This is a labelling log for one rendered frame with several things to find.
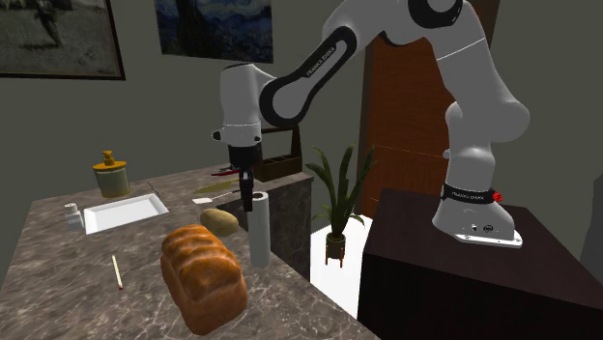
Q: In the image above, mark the green potted plant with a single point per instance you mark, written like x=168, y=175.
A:
x=340, y=198

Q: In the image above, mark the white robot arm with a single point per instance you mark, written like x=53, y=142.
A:
x=471, y=89

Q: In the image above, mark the grey paper towel roll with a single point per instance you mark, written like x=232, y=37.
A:
x=259, y=235

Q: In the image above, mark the small grey utensil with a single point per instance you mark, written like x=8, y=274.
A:
x=154, y=189

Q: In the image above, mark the white spatula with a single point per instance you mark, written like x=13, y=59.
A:
x=203, y=200

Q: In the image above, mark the olive blade knife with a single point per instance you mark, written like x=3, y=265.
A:
x=214, y=187

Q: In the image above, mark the brown bread loaf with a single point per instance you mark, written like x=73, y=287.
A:
x=202, y=278

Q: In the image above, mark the brown wooden door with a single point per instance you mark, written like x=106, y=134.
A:
x=405, y=122

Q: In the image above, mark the blue night sky painting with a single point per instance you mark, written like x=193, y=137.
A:
x=216, y=28

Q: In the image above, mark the yellow pencil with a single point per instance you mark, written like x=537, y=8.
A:
x=117, y=271

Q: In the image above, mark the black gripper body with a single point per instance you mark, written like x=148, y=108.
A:
x=245, y=155

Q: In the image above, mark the grey framed wall picture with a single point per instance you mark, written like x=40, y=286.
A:
x=52, y=37

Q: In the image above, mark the small white shaker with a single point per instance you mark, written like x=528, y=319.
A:
x=73, y=216

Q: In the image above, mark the dark wooden caddy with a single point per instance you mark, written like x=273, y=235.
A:
x=279, y=167

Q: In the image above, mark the green soap dispenser yellow pump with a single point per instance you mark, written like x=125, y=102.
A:
x=112, y=180

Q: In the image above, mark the dark robot stand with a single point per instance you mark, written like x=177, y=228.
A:
x=461, y=292

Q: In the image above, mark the white rectangular sink basin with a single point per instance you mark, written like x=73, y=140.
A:
x=123, y=213

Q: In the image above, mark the brown potato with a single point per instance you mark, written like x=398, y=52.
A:
x=219, y=222

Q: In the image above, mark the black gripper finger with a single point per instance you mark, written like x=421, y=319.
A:
x=246, y=193

